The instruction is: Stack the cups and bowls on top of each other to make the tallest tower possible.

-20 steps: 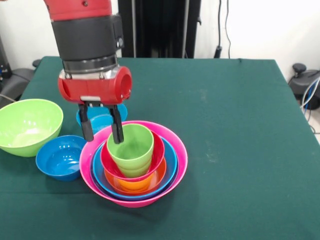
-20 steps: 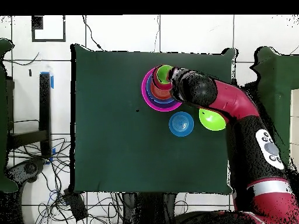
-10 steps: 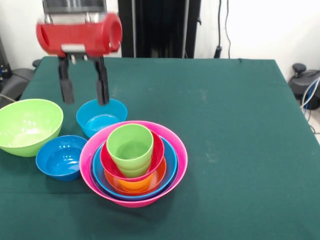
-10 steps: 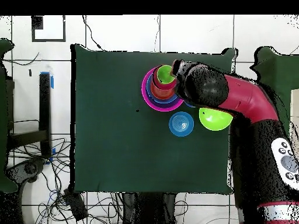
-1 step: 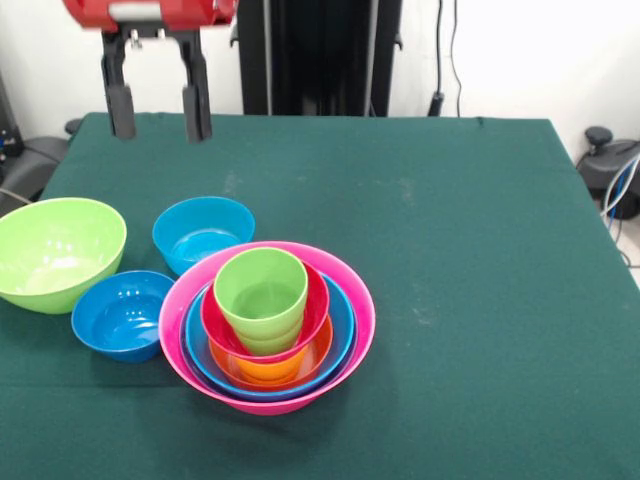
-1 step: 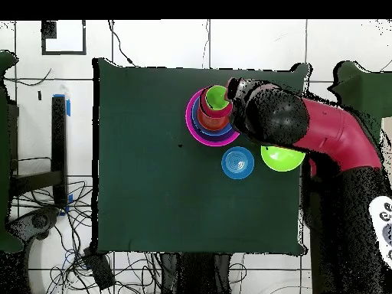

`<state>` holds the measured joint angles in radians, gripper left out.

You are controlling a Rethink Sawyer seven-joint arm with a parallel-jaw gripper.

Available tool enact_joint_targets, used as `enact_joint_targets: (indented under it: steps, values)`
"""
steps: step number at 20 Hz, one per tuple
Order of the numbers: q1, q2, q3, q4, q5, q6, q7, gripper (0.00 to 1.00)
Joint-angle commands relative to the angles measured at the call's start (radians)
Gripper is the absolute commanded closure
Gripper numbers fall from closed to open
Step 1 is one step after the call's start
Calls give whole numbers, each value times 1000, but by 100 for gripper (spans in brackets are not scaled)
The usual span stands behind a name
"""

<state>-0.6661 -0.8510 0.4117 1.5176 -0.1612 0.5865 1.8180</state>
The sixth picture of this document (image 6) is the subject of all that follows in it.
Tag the green cup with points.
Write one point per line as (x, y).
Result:
(216, 98)

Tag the small crimson bowl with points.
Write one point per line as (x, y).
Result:
(214, 113)

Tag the orange bowl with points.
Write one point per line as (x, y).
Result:
(211, 124)

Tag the large light blue bowl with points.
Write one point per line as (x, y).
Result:
(194, 118)

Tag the purple bowl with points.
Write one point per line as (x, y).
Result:
(214, 139)

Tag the large pink bowl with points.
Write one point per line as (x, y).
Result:
(190, 128)

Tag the translucent blue ribbed bowl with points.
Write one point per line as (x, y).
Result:
(237, 163)

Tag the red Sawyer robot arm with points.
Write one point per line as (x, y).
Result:
(337, 128)

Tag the large green bowl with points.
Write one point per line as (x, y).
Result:
(281, 159)

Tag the green cloth covered table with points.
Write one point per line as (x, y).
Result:
(3, 153)
(364, 88)

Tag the dark green table cloth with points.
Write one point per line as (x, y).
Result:
(153, 199)

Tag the white boxes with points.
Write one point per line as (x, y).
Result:
(387, 131)

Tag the black stand with blue tape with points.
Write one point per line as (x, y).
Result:
(58, 147)

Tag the black power adapter box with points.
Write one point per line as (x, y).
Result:
(99, 269)

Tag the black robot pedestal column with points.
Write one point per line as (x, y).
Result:
(196, 275)

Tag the black square floor frame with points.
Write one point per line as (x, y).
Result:
(49, 29)

